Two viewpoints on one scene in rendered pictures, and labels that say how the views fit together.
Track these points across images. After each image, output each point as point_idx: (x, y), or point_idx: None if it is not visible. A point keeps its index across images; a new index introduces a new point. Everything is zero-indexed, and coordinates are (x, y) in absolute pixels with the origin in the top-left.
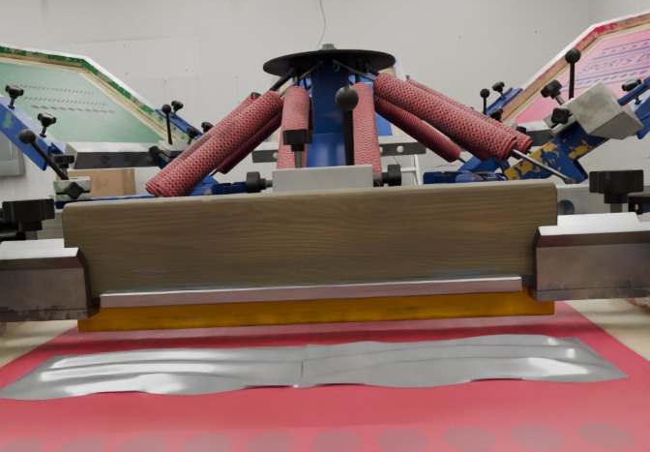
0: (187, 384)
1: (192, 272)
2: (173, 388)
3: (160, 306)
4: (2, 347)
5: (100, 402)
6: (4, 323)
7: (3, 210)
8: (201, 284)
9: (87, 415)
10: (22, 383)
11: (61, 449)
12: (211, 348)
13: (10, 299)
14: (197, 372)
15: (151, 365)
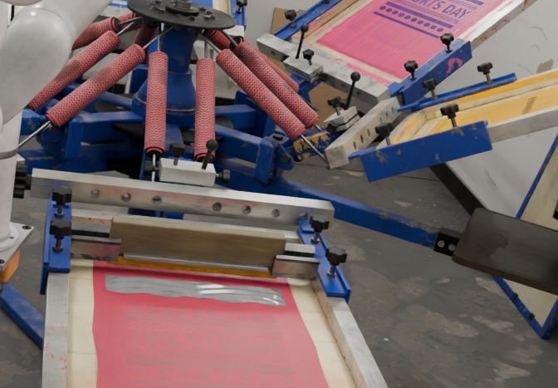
0: (165, 293)
1: (156, 250)
2: (162, 294)
3: None
4: (79, 266)
5: (143, 296)
6: None
7: (53, 195)
8: (159, 254)
9: (144, 300)
10: (113, 287)
11: (147, 309)
12: (165, 280)
13: (90, 252)
14: (166, 289)
15: (150, 285)
